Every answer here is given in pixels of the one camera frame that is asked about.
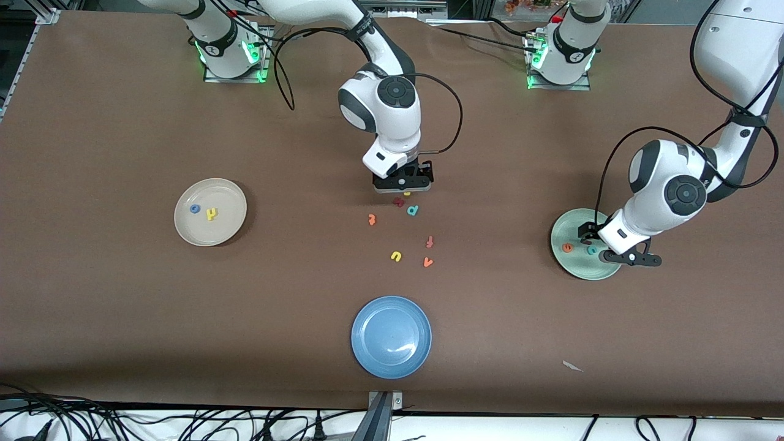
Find light green round plate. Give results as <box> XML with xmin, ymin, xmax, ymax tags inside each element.
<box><xmin>550</xmin><ymin>208</ymin><xmax>622</xmax><ymax>281</ymax></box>

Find blue round plate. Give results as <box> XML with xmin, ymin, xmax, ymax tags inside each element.
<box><xmin>351</xmin><ymin>296</ymin><xmax>432</xmax><ymax>380</ymax></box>

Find orange artificial flowers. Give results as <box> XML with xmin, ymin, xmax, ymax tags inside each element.
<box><xmin>505</xmin><ymin>0</ymin><xmax>567</xmax><ymax>14</ymax></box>

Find beige brown round plate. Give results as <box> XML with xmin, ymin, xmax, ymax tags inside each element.
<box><xmin>174</xmin><ymin>178</ymin><xmax>248</xmax><ymax>247</ymax></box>

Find brown paper table cover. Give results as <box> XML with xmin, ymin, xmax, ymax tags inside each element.
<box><xmin>0</xmin><ymin>11</ymin><xmax>784</xmax><ymax>418</ymax></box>

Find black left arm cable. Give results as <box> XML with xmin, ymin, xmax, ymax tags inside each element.
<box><xmin>594</xmin><ymin>0</ymin><xmax>784</xmax><ymax>227</ymax></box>

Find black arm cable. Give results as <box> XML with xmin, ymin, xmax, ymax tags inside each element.
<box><xmin>594</xmin><ymin>0</ymin><xmax>784</xmax><ymax>227</ymax></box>
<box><xmin>227</xmin><ymin>0</ymin><xmax>463</xmax><ymax>155</ymax></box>

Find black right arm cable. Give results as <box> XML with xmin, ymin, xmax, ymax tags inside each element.
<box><xmin>227</xmin><ymin>0</ymin><xmax>463</xmax><ymax>155</ymax></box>

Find black base cable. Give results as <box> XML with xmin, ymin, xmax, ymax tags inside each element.
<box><xmin>484</xmin><ymin>17</ymin><xmax>537</xmax><ymax>39</ymax></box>
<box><xmin>426</xmin><ymin>22</ymin><xmax>532</xmax><ymax>52</ymax></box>

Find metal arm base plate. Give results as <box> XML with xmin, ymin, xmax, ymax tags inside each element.
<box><xmin>527</xmin><ymin>34</ymin><xmax>592</xmax><ymax>91</ymax></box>
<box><xmin>203</xmin><ymin>27</ymin><xmax>271</xmax><ymax>83</ymax></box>

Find grey metal rail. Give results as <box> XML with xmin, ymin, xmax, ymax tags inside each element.
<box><xmin>367</xmin><ymin>0</ymin><xmax>448</xmax><ymax>19</ymax></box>

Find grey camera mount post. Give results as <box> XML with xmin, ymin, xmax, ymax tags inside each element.
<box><xmin>352</xmin><ymin>391</ymin><xmax>404</xmax><ymax>441</ymax></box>

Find aluminium frame profile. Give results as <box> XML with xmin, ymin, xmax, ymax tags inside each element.
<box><xmin>0</xmin><ymin>0</ymin><xmax>62</xmax><ymax>123</ymax></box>

